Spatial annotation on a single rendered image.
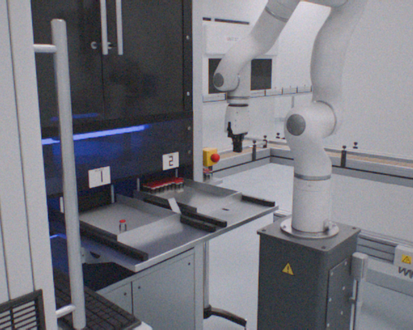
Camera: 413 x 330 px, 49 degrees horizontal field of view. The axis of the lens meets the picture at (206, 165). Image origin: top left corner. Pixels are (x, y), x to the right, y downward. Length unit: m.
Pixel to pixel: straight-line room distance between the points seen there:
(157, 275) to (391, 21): 1.94
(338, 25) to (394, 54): 1.48
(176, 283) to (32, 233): 1.23
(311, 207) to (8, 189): 0.95
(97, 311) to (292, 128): 0.74
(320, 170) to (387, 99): 1.52
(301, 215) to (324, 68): 0.47
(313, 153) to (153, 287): 0.89
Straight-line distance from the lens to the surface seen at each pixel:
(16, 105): 0.81
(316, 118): 1.37
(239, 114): 1.60
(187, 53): 1.84
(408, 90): 2.86
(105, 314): 1.14
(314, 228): 1.50
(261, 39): 1.53
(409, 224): 2.99
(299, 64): 10.70
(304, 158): 1.43
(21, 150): 0.81
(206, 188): 1.87
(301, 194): 1.47
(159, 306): 1.98
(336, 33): 1.40
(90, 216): 1.63
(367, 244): 2.45
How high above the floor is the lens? 1.41
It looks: 13 degrees down
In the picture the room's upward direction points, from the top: straight up
